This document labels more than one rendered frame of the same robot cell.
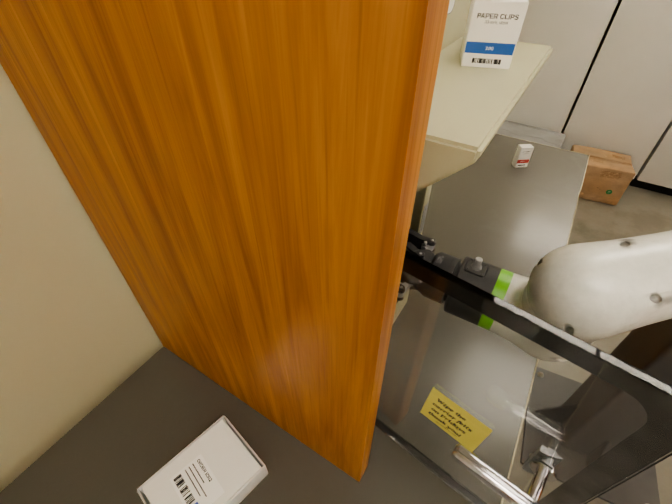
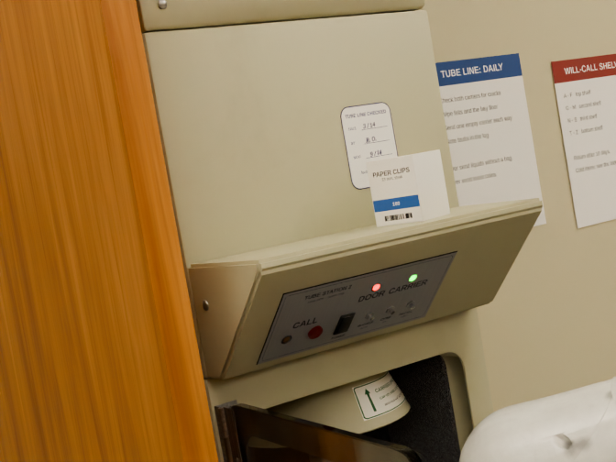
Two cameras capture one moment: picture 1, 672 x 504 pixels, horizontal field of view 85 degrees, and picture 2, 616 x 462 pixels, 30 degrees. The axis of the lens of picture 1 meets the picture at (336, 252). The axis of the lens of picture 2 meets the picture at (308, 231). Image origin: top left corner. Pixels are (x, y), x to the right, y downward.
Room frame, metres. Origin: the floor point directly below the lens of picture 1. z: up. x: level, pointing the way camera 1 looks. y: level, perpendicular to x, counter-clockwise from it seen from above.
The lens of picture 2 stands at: (-0.56, -0.49, 1.57)
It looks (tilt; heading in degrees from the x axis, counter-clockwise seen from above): 3 degrees down; 23
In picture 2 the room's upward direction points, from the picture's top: 10 degrees counter-clockwise
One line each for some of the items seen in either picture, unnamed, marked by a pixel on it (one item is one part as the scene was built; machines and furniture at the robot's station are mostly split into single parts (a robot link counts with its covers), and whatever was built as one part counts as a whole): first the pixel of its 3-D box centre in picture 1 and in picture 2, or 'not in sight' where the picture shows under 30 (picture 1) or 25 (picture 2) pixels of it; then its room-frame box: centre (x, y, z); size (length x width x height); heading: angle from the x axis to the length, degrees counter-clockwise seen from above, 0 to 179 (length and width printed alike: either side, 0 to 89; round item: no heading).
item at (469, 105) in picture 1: (458, 120); (381, 284); (0.40, -0.14, 1.46); 0.32 x 0.11 x 0.10; 148
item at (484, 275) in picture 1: (471, 286); not in sight; (0.38, -0.21, 1.20); 0.09 x 0.06 x 0.12; 148
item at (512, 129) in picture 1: (514, 153); not in sight; (2.77, -1.47, 0.17); 0.60 x 0.42 x 0.33; 56
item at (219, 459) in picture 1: (205, 481); not in sight; (0.18, 0.21, 0.96); 0.16 x 0.12 x 0.04; 136
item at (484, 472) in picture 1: (501, 467); not in sight; (0.13, -0.18, 1.20); 0.10 x 0.05 x 0.03; 50
